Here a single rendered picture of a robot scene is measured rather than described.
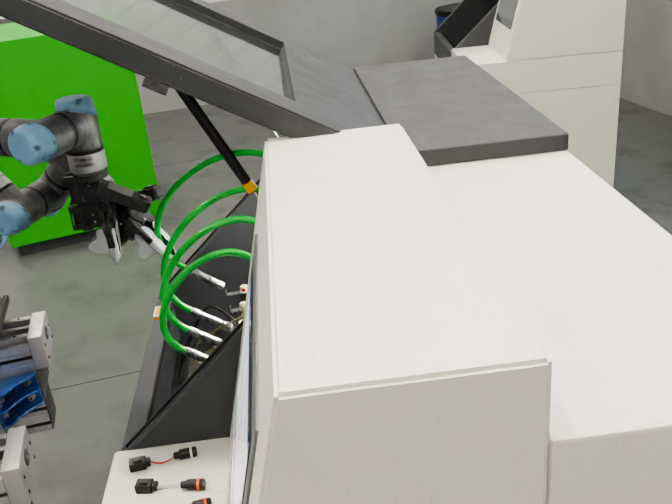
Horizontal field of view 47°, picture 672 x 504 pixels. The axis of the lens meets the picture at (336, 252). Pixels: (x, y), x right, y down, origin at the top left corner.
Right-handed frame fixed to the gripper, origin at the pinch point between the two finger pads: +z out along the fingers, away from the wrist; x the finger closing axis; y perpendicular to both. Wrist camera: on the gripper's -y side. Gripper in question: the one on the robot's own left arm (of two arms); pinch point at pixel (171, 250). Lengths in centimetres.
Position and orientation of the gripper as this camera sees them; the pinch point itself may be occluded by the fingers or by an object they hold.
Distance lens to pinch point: 174.1
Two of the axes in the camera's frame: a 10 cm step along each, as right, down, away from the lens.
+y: -6.7, 6.6, 3.3
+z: 7.0, 7.1, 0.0
